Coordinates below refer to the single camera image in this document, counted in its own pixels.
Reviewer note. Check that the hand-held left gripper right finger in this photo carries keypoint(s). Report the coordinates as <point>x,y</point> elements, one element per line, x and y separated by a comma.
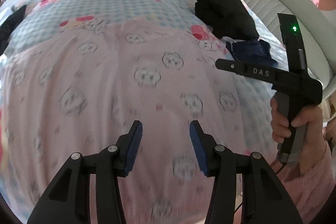
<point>197,148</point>

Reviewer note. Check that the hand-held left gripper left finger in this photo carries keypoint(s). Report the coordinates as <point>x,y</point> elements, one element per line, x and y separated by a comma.
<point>135,148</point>

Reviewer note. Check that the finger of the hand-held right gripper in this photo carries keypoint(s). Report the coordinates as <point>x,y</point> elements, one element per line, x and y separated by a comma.
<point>231,65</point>

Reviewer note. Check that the navy shorts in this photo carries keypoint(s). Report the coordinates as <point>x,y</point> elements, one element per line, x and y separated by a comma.
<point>252,52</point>

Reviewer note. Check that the pink printed pants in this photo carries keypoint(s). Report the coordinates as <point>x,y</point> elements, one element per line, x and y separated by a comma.
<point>105,98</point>

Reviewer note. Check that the person's right forearm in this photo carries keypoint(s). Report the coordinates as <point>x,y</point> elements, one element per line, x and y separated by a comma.
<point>312,179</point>

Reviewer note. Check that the person's right hand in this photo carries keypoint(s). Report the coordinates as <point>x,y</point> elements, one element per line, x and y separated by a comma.
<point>315,124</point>

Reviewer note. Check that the folded black garment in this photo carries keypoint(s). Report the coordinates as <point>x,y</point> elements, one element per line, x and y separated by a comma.
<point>225,14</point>

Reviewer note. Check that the grey padded headboard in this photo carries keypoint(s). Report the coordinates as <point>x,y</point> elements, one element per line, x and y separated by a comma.
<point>262,3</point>

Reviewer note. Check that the small black garment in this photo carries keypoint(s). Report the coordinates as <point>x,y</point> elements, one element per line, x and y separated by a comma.
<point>10,27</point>

